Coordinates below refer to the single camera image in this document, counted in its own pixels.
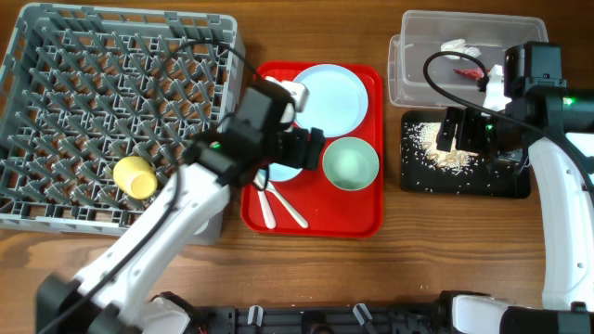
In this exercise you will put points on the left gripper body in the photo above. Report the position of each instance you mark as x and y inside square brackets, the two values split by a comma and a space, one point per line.
[290, 148]

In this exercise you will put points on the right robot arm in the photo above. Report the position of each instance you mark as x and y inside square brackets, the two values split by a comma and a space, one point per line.
[553, 125]

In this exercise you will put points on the green bowl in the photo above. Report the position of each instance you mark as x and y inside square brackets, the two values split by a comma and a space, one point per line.
[351, 163]

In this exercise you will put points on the white napkin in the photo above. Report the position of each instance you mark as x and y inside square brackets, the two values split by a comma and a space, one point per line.
[460, 46]

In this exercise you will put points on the light blue bowl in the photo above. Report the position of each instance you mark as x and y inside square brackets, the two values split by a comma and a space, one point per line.
[281, 173]

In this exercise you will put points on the yellow plastic cup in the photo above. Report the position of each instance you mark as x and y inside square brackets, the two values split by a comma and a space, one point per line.
[134, 176]

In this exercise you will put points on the black waste tray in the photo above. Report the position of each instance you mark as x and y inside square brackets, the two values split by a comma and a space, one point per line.
[425, 168]

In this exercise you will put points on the white plastic fork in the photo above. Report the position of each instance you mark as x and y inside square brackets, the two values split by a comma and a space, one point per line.
[269, 218]

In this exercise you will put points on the red serving tray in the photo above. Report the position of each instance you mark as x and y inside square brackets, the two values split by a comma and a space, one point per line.
[329, 211]

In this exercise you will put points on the clear plastic bin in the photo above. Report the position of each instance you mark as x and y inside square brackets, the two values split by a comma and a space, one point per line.
[423, 33]

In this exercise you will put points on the light blue plate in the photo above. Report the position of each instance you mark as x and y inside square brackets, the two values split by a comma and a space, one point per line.
[337, 102]

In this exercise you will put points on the grey dishwasher rack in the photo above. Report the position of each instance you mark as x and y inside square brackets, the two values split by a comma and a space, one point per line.
[85, 86]

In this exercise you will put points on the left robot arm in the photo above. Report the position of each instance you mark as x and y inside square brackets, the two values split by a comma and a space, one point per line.
[109, 295]

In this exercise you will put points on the white plastic spoon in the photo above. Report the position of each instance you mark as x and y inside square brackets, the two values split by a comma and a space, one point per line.
[269, 187]

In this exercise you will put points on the red snack wrapper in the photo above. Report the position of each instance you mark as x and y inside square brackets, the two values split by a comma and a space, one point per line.
[475, 74]

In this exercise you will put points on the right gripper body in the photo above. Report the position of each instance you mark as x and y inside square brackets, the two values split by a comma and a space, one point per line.
[475, 132]

